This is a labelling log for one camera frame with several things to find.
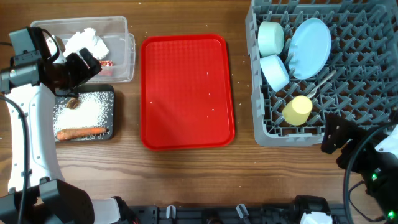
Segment red snack wrapper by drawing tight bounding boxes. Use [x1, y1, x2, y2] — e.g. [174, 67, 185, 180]
[99, 60, 113, 77]

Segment brown food scrap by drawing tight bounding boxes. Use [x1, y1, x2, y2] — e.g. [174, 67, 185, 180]
[66, 98, 80, 110]

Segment white napkin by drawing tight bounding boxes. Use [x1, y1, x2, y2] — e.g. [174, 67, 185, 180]
[63, 28, 109, 60]

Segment white rice pile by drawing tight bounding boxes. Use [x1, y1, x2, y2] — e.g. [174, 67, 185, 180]
[53, 91, 114, 141]

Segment yellow cup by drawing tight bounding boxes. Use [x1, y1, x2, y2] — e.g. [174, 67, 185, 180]
[282, 95, 313, 126]

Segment white plastic spoon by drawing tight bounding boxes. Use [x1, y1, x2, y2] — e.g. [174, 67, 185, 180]
[307, 70, 337, 98]

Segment orange carrot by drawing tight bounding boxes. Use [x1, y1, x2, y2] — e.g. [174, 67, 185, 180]
[57, 127, 108, 141]

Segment light blue bowl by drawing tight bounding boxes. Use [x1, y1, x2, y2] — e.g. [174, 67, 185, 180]
[260, 55, 289, 92]

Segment light blue plate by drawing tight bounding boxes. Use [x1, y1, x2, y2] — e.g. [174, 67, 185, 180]
[288, 18, 331, 80]

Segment green bowl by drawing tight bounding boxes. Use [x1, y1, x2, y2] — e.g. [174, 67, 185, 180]
[257, 22, 284, 57]

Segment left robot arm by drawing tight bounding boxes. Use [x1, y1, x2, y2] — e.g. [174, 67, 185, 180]
[1, 27, 140, 223]

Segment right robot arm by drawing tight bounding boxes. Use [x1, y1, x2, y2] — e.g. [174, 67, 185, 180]
[321, 113, 397, 223]

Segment clear plastic waste bin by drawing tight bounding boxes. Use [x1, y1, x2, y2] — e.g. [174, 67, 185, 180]
[31, 16, 136, 83]

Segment grey dishwasher rack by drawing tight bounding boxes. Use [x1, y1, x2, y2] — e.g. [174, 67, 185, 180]
[245, 0, 397, 146]

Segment black plastic tray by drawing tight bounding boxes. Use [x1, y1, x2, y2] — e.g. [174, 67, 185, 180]
[53, 83, 115, 142]

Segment red serving tray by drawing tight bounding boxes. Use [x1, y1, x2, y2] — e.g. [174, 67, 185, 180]
[140, 34, 235, 151]

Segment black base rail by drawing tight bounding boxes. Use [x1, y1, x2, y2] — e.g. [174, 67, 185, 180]
[124, 203, 348, 224]

